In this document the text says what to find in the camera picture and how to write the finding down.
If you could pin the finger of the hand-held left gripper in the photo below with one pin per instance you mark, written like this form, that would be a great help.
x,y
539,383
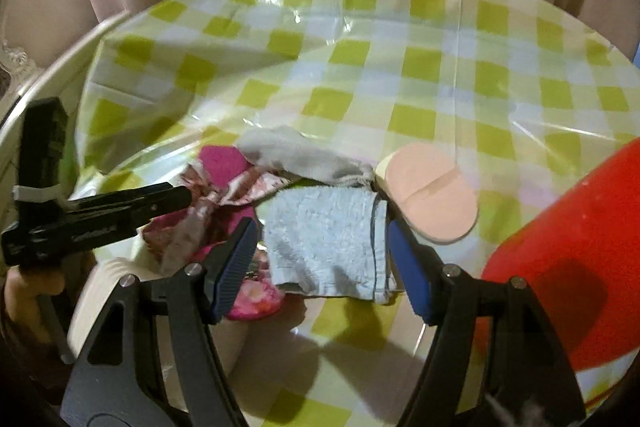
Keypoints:
x,y
110,222

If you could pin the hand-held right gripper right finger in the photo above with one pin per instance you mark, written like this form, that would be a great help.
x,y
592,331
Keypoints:
x,y
407,267

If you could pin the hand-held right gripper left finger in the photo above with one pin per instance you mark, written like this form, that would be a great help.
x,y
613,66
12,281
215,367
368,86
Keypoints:
x,y
235,262

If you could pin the pink floral cloth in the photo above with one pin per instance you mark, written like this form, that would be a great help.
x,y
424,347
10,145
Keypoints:
x,y
250,187

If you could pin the light blue towel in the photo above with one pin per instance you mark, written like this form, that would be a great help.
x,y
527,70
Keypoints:
x,y
320,242

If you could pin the red plastic container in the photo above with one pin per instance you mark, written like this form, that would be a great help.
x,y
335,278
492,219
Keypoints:
x,y
575,257

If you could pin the person's left hand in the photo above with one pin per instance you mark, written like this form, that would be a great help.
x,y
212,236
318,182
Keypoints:
x,y
27,292

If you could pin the pink round pouch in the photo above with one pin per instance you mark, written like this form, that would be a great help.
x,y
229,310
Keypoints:
x,y
255,299

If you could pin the white round table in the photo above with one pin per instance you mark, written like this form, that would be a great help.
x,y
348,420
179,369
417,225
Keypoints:
x,y
60,77

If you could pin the pink oval sponge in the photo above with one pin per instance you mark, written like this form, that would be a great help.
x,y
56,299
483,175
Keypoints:
x,y
430,197

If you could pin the magenta cloth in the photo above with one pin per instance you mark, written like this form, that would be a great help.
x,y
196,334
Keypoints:
x,y
222,164

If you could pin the grey cloth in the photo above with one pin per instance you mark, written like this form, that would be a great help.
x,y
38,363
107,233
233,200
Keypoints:
x,y
300,157

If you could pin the green checked tablecloth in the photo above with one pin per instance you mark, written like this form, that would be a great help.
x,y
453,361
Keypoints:
x,y
400,57

